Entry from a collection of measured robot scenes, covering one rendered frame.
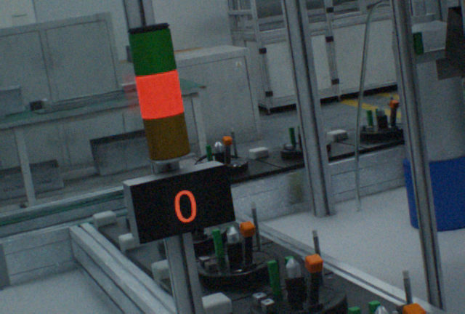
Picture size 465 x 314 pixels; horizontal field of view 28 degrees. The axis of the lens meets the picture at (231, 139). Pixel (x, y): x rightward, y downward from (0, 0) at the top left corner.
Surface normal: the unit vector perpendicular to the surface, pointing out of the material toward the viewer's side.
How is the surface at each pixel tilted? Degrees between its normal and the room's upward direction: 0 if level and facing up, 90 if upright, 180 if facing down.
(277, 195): 90
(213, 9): 90
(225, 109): 90
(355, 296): 0
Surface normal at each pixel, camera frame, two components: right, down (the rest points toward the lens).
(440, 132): -0.07, 0.18
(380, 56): 0.22, 0.13
